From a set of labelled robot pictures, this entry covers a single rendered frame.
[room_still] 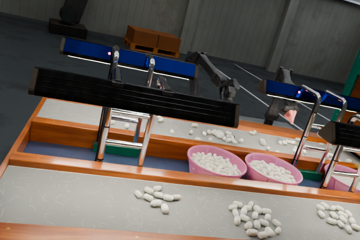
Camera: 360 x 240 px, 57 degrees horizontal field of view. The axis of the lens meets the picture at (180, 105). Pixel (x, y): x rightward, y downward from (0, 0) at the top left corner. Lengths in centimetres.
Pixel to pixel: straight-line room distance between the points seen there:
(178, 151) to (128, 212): 58
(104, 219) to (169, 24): 874
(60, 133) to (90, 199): 49
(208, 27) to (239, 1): 115
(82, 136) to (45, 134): 15
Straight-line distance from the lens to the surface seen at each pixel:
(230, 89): 191
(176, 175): 127
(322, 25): 1172
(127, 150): 150
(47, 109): 171
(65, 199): 109
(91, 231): 95
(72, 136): 151
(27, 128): 150
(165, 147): 155
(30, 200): 108
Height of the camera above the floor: 137
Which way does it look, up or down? 17 degrees down
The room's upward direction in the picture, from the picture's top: 14 degrees clockwise
